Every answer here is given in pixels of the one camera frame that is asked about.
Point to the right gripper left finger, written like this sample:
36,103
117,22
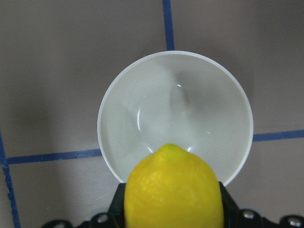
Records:
113,218

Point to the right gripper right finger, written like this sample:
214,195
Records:
234,217

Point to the yellow lemon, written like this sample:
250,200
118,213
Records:
173,188

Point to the white ceramic bowl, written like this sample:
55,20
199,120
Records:
175,97

